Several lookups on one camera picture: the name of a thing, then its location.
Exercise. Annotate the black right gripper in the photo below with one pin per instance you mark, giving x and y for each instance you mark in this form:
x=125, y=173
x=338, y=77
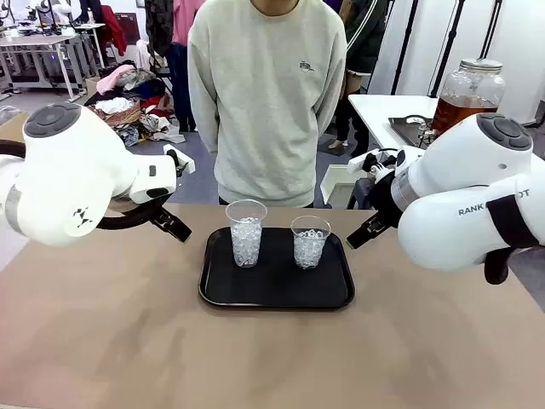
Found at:
x=385, y=200

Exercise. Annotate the tall clear iced cup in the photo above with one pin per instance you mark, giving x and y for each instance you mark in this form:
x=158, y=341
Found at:
x=246, y=238

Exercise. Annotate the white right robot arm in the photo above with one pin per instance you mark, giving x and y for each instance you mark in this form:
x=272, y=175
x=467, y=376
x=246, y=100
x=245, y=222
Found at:
x=460, y=170

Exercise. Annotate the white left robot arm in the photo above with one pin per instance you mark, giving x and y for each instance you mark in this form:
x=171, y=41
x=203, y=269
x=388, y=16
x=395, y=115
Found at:
x=68, y=170

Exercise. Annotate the short clear iced cup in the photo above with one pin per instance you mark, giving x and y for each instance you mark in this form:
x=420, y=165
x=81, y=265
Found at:
x=308, y=247

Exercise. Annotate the glass dispenser with brown drink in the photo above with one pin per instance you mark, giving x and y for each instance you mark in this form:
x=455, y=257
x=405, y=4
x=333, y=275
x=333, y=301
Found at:
x=468, y=93

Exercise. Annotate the white plastic bin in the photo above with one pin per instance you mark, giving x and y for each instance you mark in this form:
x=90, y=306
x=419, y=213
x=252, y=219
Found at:
x=340, y=187

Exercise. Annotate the black plastic serving tray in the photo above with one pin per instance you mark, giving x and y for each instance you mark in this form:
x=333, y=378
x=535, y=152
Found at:
x=272, y=285

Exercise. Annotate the black tray under dispenser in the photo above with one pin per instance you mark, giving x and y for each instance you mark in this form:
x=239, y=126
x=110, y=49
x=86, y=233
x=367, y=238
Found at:
x=409, y=130

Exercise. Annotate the pile of mixed clothes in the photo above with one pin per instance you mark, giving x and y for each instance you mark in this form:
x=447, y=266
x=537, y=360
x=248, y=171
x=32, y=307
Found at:
x=123, y=111

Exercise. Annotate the figure in pink top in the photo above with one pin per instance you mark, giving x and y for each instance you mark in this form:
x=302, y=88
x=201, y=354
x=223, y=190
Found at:
x=181, y=85

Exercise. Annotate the person in pale sweatshirt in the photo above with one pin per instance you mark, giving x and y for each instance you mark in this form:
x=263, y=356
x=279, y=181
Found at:
x=264, y=106

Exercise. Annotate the small cardboard box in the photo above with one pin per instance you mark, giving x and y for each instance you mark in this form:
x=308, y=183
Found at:
x=91, y=87

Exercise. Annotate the black stand pole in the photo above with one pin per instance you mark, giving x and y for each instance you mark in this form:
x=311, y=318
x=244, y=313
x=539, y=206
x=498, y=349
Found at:
x=448, y=47
x=491, y=30
x=405, y=47

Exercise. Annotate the large cardboard box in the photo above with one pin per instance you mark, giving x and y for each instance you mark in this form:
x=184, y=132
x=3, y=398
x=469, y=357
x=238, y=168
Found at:
x=13, y=125

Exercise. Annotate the person in dark green jacket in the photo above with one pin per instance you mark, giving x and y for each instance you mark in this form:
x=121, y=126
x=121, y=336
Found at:
x=366, y=34

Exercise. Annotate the red garment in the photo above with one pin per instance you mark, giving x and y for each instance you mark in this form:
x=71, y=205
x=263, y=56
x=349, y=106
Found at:
x=117, y=34

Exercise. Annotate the dark patterned hanging garment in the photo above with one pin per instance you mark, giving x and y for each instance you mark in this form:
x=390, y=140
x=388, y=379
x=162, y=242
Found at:
x=158, y=25

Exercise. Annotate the small white desk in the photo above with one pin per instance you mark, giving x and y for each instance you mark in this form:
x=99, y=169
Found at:
x=87, y=26

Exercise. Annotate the long white workbench desk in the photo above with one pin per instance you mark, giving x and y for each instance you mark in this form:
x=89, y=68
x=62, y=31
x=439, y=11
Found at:
x=34, y=41

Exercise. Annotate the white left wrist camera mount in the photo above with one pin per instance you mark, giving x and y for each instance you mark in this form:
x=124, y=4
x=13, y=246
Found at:
x=179, y=158

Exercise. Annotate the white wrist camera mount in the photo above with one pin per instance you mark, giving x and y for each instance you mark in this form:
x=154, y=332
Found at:
x=179, y=158
x=359, y=162

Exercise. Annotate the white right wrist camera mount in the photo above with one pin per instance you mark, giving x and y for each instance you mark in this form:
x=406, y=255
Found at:
x=359, y=162

